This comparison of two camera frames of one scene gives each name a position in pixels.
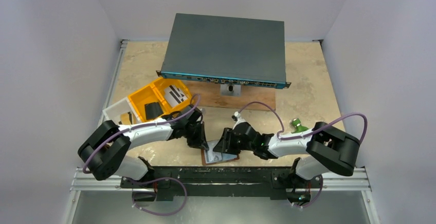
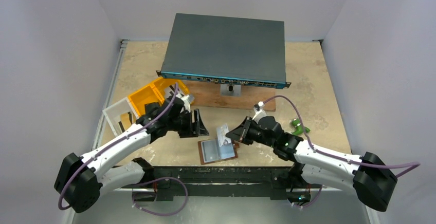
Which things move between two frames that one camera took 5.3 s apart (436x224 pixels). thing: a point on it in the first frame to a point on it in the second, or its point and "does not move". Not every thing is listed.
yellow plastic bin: [162, 98] does not move
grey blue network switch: [228, 50] does not move
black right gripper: [230, 141] to [247, 132]
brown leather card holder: [210, 156] does not move
